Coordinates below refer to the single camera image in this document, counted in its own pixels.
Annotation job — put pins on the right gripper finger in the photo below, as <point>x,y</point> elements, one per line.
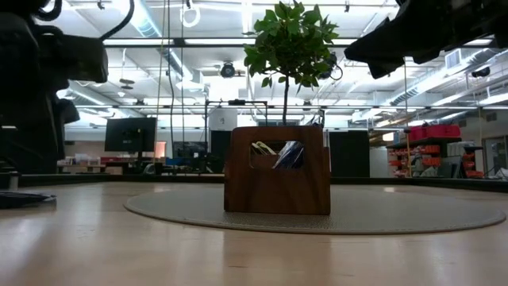
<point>385,67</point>
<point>401,37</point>

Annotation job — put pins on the brown wooden caddy box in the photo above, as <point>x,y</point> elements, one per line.
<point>278,190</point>

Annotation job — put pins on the grey ceiling vent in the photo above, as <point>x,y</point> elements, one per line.
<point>453,59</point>

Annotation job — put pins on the black ceiling projector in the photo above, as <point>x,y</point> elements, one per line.
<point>480,72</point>

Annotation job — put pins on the cluttered workbench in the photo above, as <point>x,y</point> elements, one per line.
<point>87,166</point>

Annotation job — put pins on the shelf with red bins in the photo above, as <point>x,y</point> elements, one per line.
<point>436,131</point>

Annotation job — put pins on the yellow pole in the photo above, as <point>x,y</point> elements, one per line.
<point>408,159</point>

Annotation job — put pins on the small green potted tree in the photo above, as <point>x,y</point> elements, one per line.
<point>291,39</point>

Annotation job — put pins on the black computer monitor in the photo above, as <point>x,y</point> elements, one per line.
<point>131,135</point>

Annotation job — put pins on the round grey placemat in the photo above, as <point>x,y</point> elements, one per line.
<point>397,210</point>

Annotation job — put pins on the round black ceiling lamp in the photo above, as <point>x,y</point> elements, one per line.
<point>228,70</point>

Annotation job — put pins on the black table edge rail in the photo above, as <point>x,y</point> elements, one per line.
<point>79,179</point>

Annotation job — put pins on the black metal frame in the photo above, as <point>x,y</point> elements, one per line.
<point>238,102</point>

